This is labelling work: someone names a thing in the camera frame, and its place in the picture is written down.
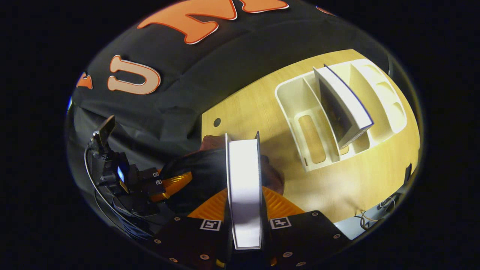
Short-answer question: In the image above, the bundle of cables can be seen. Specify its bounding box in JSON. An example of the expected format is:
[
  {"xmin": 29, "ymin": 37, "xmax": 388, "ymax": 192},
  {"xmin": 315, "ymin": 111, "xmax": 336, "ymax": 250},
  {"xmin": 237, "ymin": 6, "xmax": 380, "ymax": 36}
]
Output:
[{"xmin": 358, "ymin": 195, "xmax": 396, "ymax": 230}]

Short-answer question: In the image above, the blue cover book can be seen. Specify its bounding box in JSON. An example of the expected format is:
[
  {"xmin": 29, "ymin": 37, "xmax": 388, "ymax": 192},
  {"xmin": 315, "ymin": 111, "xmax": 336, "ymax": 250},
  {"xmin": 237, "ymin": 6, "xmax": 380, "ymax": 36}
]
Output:
[{"xmin": 313, "ymin": 64, "xmax": 374, "ymax": 149}]

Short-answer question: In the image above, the white bookshelf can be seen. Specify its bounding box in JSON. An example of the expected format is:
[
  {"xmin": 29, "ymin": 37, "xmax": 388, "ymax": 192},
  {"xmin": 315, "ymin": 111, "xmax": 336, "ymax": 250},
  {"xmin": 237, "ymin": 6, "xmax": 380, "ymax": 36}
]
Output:
[{"xmin": 275, "ymin": 58, "xmax": 407, "ymax": 172}]

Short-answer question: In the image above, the reddish brown schoolbag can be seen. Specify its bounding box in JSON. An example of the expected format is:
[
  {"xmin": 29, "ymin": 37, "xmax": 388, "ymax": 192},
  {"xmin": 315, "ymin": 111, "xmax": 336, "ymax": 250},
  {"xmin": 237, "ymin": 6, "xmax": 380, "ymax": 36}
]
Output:
[{"xmin": 159, "ymin": 135, "xmax": 285, "ymax": 214}]

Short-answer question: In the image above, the black backdrop cloth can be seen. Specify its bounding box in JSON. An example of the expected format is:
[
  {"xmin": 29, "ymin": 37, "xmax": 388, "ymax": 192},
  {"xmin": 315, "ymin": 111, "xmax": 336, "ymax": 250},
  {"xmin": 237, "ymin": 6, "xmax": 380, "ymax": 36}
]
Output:
[{"xmin": 67, "ymin": 0, "xmax": 394, "ymax": 240}]

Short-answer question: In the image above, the white spine book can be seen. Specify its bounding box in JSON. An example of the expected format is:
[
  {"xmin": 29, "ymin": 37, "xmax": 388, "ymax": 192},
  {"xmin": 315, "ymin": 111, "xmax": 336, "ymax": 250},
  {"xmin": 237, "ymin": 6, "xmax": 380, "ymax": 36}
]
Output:
[{"xmin": 224, "ymin": 131, "xmax": 264, "ymax": 251}]

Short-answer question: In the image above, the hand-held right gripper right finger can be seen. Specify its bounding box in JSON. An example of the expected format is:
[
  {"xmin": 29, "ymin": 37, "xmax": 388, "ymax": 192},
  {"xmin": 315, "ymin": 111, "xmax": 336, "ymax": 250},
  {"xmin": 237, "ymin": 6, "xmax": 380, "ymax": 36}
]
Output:
[{"xmin": 261, "ymin": 186, "xmax": 353, "ymax": 269}]

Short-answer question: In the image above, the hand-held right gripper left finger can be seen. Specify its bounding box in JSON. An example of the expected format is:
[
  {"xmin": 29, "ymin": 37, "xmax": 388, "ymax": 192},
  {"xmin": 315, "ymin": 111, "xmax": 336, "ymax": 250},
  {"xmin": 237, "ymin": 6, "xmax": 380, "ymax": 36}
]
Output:
[{"xmin": 152, "ymin": 187, "xmax": 231, "ymax": 269}]

